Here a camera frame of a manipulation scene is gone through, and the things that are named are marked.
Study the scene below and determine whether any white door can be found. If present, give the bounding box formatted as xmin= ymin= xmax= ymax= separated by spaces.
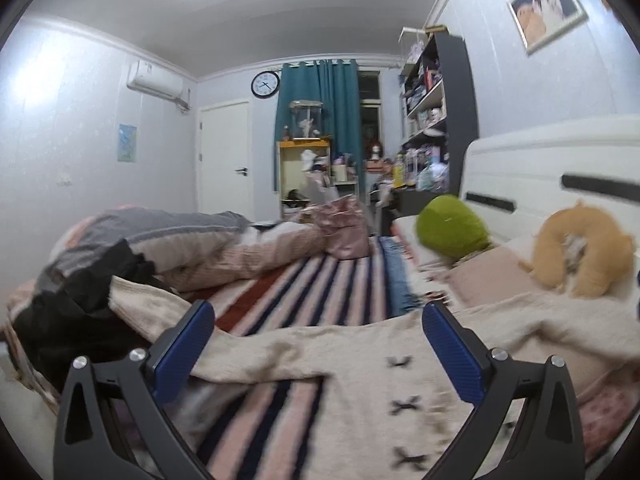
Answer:
xmin=196 ymin=100 xmax=254 ymax=219

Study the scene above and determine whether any dark tall bookshelf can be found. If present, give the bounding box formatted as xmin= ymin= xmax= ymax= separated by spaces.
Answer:
xmin=398 ymin=25 xmax=480 ymax=195

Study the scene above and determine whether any yellow shelf unit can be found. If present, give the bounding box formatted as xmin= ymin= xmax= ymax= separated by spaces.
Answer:
xmin=276 ymin=136 xmax=331 ymax=214

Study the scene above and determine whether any cream knit sweater with bows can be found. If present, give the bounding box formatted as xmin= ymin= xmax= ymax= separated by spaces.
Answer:
xmin=107 ymin=275 xmax=640 ymax=480

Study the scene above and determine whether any tan U-shaped plush pillow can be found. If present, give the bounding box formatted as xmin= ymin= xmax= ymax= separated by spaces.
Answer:
xmin=518 ymin=200 xmax=636 ymax=298

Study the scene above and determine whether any striped pink navy blanket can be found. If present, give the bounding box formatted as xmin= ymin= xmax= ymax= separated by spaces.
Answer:
xmin=187 ymin=237 xmax=420 ymax=479

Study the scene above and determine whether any round wall clock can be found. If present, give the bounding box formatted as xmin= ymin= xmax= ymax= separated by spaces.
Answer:
xmin=250 ymin=70 xmax=280 ymax=100

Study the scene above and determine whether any white air conditioner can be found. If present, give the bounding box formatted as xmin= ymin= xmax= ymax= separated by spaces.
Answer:
xmin=126 ymin=60 xmax=191 ymax=110

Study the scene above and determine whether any pink satin bag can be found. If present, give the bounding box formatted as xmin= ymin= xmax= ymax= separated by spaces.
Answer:
xmin=297 ymin=195 xmax=370 ymax=260

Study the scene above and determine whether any white bed headboard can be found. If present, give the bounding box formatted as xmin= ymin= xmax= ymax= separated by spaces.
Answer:
xmin=460 ymin=115 xmax=639 ymax=240

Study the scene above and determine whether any framed wall photo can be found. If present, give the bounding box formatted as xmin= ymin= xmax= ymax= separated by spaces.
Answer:
xmin=508 ymin=0 xmax=587 ymax=55

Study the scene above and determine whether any teal curtain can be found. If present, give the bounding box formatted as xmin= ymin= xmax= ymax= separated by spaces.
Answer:
xmin=272 ymin=58 xmax=365 ymax=196

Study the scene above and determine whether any black garment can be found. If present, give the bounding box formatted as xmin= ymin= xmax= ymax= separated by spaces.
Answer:
xmin=12 ymin=240 xmax=170 ymax=393

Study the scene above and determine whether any grey pink striped duvet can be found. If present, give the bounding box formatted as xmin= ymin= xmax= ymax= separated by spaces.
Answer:
xmin=6 ymin=206 xmax=326 ymax=321

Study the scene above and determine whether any pink bed pillow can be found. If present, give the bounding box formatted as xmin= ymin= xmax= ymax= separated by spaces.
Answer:
xmin=444 ymin=247 xmax=542 ymax=308

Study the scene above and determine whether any green plush pillow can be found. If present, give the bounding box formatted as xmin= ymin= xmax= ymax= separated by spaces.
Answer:
xmin=416 ymin=194 xmax=490 ymax=260

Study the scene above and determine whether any glass display case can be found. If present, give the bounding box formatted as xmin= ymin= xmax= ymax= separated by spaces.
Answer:
xmin=288 ymin=100 xmax=323 ymax=140

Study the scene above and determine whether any small blue wall poster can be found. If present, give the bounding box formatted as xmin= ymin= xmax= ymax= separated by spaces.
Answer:
xmin=117 ymin=124 xmax=138 ymax=162

